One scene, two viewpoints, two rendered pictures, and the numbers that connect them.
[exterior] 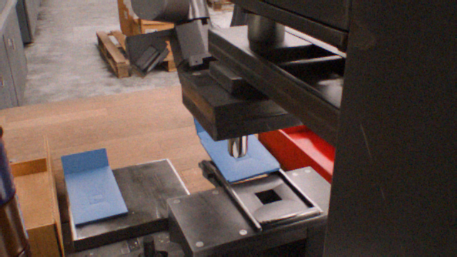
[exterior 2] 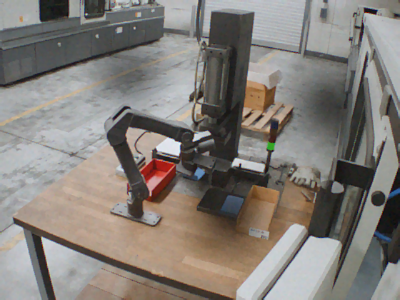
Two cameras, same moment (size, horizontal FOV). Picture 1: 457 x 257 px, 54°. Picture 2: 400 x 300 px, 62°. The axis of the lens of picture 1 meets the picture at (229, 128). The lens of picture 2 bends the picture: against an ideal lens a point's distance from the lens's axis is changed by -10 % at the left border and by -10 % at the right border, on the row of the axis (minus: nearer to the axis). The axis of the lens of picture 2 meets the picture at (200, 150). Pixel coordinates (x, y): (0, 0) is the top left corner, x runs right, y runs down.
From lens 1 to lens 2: 1.88 m
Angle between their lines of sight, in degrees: 115
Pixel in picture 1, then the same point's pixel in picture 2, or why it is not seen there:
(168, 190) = (210, 196)
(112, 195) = (228, 201)
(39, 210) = (248, 215)
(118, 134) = (195, 237)
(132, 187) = (219, 202)
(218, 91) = (226, 131)
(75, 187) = (236, 209)
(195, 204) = (221, 168)
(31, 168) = (244, 229)
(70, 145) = (220, 241)
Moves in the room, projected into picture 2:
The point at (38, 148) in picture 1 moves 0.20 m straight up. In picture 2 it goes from (234, 248) to (241, 202)
